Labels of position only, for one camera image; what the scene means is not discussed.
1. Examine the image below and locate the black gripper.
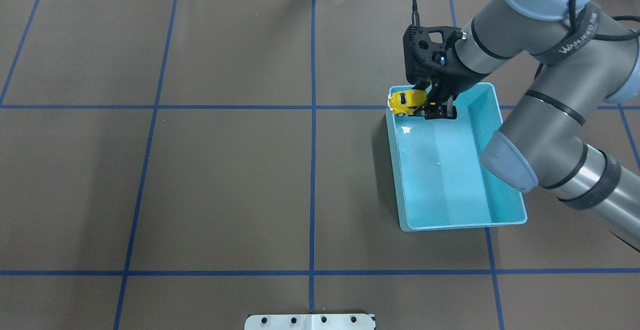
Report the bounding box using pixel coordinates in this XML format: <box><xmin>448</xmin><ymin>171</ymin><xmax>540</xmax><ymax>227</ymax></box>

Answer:
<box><xmin>423</xmin><ymin>45</ymin><xmax>489</xmax><ymax>120</ymax></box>

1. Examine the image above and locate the yellow beetle toy car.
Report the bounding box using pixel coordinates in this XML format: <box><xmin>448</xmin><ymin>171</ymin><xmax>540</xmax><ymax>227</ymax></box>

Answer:
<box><xmin>387</xmin><ymin>90</ymin><xmax>428</xmax><ymax>116</ymax></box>

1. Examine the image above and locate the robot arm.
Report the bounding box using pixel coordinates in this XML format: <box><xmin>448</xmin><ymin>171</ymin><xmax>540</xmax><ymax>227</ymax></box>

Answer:
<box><xmin>432</xmin><ymin>0</ymin><xmax>639</xmax><ymax>248</ymax></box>

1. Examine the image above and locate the light blue plastic bin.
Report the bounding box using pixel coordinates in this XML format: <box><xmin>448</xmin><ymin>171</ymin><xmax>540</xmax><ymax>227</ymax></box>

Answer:
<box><xmin>385</xmin><ymin>82</ymin><xmax>528</xmax><ymax>232</ymax></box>

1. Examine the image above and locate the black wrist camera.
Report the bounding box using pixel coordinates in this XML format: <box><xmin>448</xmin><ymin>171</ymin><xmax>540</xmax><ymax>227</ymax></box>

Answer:
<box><xmin>402</xmin><ymin>25</ymin><xmax>466</xmax><ymax>85</ymax></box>

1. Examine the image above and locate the white metal base plate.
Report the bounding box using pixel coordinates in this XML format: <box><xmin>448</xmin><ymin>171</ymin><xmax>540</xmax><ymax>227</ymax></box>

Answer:
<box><xmin>244</xmin><ymin>313</ymin><xmax>377</xmax><ymax>329</ymax></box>

